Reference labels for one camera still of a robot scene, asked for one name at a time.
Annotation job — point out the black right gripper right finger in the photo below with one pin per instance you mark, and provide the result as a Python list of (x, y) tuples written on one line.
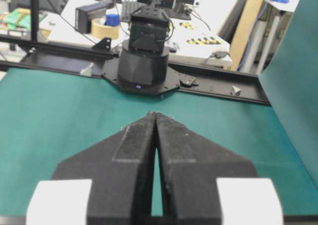
[(189, 166)]

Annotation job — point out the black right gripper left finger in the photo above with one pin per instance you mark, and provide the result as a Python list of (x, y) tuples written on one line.
[(121, 168)]

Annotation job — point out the green table mat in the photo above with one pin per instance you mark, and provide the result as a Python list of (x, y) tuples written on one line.
[(45, 117)]

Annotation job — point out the black computer mouse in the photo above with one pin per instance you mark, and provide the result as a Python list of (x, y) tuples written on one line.
[(219, 54)]

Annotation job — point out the white background table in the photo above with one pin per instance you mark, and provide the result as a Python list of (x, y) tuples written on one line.
[(148, 29)]

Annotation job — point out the green backdrop sheet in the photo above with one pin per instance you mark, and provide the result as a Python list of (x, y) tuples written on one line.
[(291, 83)]

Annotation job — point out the masking tape roll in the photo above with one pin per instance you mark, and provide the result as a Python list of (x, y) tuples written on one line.
[(101, 31)]

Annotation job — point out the blue cap container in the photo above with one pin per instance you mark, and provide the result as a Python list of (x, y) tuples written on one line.
[(112, 20)]

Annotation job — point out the black box device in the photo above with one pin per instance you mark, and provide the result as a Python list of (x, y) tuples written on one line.
[(85, 14)]

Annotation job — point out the black aluminium frame rail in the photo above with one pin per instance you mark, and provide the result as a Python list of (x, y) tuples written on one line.
[(186, 78)]

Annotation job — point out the black vertical frame post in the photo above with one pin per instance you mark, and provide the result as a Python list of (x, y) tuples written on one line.
[(34, 9)]

